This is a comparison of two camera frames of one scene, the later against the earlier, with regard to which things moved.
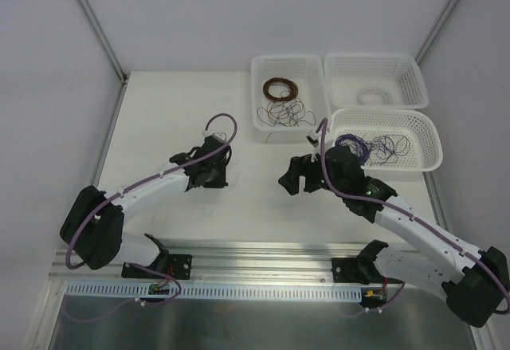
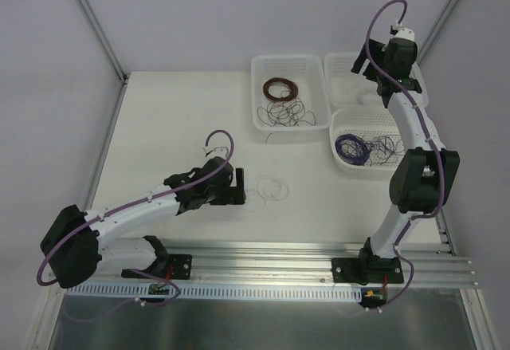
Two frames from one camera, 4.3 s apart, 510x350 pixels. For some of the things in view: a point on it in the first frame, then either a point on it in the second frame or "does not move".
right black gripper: [304, 172] to [367, 68]
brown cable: [286, 113] does not move
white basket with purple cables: [398, 139] does not move
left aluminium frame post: [95, 24] does not move
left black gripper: [215, 175] to [233, 192]
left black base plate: [178, 266] does not move
